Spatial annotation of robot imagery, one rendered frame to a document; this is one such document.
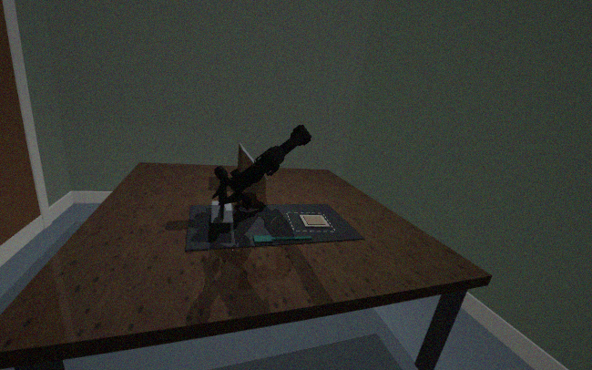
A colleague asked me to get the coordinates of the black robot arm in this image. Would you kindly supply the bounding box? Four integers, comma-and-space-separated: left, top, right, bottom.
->
245, 125, 311, 183

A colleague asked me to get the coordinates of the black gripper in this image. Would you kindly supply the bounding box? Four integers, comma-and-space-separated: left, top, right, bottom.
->
212, 166, 253, 210

